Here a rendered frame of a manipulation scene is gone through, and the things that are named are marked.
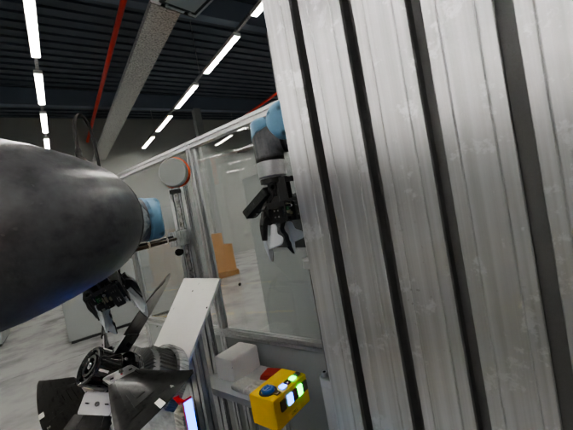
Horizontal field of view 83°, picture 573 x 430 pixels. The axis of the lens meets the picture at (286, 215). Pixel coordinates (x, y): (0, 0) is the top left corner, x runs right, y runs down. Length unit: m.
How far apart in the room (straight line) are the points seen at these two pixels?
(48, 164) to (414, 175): 0.22
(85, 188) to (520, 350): 0.28
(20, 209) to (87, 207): 0.04
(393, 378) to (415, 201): 0.14
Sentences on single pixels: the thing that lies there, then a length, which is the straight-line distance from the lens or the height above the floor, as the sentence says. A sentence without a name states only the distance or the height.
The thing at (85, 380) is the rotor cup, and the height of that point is 1.20.
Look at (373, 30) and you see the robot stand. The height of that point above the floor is 1.71.
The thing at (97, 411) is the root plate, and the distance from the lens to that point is 1.28.
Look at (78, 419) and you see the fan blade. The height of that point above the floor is 1.10.
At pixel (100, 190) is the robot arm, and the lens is 0.24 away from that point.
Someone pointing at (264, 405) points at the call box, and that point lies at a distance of 1.08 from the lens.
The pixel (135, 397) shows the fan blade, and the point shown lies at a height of 1.17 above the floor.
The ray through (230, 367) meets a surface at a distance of 1.64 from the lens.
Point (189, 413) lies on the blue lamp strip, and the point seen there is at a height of 1.16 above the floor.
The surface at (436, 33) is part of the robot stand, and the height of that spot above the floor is 1.69.
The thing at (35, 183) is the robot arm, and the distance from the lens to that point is 0.22.
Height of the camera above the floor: 1.60
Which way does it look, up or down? 1 degrees down
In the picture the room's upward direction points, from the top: 10 degrees counter-clockwise
